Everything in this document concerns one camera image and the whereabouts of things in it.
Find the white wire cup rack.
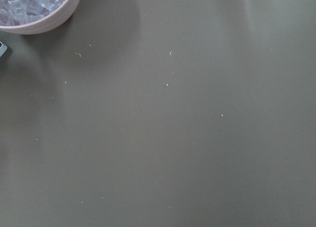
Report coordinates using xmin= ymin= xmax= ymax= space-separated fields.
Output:
xmin=0 ymin=42 xmax=8 ymax=57

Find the pink bowl with ice cubes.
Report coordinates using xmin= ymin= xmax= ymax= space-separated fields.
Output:
xmin=0 ymin=0 xmax=80 ymax=35

